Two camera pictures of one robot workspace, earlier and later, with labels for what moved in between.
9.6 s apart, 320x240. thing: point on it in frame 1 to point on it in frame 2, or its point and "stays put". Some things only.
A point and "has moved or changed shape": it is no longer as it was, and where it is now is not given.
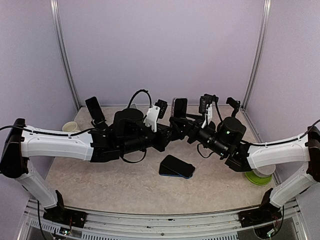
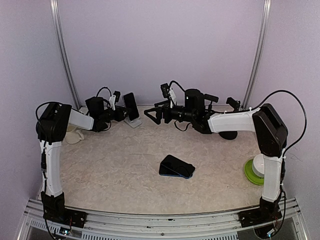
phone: x=179 y=107 has moved or changed shape
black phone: x=182 y=167 stays put
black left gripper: x=163 y=134 to x=120 y=111
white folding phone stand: x=133 y=105 has moved or changed shape
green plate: x=256 y=180 stays put
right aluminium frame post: x=262 y=49 stays put
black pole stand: x=207 y=99 stays put
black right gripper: x=197 y=124 to x=165 y=109
